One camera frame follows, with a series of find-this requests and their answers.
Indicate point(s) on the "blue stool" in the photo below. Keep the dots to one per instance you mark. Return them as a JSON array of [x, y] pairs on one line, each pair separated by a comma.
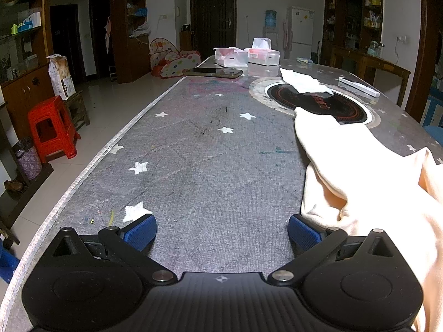
[[7, 262]]

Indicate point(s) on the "brown shoes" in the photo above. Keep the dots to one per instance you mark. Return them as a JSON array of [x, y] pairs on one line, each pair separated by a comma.
[[14, 185]]

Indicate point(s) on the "wooden wall shelf unit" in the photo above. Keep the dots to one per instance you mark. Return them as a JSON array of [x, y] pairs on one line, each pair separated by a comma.
[[349, 10]]

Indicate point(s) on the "red plastic stool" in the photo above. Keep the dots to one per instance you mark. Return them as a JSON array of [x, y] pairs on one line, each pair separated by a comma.
[[52, 128]]

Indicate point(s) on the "pink hanging cloth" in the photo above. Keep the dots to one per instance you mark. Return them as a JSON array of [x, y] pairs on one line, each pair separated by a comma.
[[108, 34]]

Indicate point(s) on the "grey star-print tablecloth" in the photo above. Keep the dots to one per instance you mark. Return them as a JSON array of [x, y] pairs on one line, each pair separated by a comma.
[[214, 166]]

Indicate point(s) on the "small wooden stool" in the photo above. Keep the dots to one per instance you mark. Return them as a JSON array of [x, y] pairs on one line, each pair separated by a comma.
[[79, 107]]

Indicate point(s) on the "polka-dot play tent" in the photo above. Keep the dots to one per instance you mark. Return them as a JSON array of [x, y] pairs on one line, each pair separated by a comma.
[[173, 62]]

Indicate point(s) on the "blue cushioned chair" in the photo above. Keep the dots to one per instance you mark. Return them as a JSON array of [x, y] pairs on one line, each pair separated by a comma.
[[434, 136]]

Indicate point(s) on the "glass jar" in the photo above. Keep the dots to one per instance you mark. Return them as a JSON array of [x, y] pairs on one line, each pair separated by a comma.
[[375, 49]]

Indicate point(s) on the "white refrigerator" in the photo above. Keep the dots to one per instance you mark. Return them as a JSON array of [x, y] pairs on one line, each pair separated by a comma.
[[300, 31]]

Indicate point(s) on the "water dispenser with blue bottle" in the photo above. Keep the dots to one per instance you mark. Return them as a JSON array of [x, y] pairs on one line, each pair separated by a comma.
[[271, 24]]

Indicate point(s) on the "printed paper sack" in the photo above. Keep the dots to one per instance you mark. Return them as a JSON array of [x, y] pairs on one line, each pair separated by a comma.
[[61, 76]]

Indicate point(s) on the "purple trash bin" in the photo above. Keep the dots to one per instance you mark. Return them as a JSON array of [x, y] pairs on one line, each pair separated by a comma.
[[27, 159]]

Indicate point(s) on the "black smartphone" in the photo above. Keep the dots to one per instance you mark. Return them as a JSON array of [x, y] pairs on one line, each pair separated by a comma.
[[216, 72]]

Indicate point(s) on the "small clear packet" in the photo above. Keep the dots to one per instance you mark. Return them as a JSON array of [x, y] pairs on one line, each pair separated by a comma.
[[304, 61]]

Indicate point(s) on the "round black induction cooktop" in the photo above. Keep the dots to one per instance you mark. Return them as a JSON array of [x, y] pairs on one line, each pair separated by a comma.
[[332, 102]]

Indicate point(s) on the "crumpled white tissue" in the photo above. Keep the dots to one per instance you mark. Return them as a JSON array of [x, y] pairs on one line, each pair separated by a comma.
[[303, 81]]

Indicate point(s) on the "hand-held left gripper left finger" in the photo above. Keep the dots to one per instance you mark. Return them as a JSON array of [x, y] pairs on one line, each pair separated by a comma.
[[140, 231]]

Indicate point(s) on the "cream garment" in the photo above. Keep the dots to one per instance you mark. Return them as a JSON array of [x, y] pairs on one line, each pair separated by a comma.
[[373, 179]]

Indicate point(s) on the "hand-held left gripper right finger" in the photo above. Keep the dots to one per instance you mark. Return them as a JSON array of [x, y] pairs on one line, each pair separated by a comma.
[[304, 232]]

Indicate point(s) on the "wooden side table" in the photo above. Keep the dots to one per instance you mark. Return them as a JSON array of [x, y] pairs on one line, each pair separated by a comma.
[[367, 65]]

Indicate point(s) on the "dark wooden door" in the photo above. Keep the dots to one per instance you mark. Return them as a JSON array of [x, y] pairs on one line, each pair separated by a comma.
[[213, 17]]

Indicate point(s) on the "wooden glass display cabinet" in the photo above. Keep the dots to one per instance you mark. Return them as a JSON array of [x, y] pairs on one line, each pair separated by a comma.
[[24, 86]]

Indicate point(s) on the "small dark cabinet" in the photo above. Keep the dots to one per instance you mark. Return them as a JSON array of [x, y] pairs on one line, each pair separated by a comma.
[[186, 40]]

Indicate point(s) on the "tall wooden shelf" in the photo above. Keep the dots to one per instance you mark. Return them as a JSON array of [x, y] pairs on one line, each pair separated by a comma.
[[121, 41]]

